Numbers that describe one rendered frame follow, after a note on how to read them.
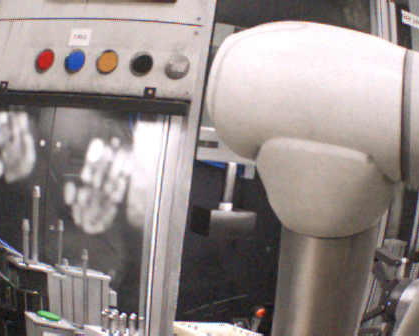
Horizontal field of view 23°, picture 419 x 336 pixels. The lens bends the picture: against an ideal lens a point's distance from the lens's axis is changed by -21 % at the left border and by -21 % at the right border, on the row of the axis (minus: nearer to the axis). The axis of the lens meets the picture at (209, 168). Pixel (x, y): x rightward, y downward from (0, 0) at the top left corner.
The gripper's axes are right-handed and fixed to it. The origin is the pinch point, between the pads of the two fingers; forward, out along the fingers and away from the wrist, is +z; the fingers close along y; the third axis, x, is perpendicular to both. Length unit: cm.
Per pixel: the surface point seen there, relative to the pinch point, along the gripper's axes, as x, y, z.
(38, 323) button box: 50, -10, 8
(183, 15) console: 24.4, 38.4, 20.5
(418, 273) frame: -38.7, -2.4, 22.2
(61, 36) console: 46, 34, 20
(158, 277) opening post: 22.1, -1.3, 21.4
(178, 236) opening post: 19.5, 5.5, 21.5
